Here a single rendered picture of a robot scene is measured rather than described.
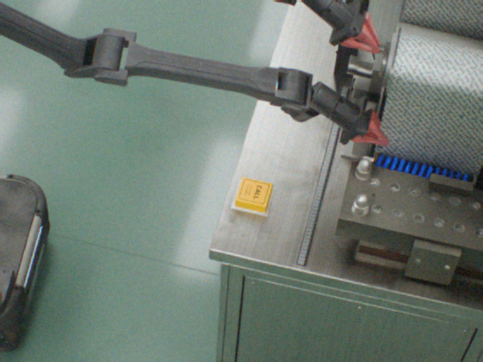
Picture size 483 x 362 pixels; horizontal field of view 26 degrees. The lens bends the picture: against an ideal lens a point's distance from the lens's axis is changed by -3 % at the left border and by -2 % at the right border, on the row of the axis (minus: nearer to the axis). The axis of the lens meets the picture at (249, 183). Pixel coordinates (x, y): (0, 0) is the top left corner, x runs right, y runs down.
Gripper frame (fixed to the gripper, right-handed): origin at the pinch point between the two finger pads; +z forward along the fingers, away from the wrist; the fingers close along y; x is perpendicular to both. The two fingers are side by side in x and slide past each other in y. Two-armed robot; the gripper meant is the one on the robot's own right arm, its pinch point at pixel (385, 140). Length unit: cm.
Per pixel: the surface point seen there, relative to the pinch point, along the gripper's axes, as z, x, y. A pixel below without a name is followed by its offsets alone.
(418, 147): 6.1, 4.2, 0.3
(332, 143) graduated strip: -1.6, -20.5, -10.8
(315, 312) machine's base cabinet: 10.7, -31.6, 25.6
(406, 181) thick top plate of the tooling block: 7.6, -0.3, 6.3
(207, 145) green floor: 4, -121, -76
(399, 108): -4.4, 10.4, 0.3
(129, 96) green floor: -24, -137, -90
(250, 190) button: -15.6, -25.9, 9.8
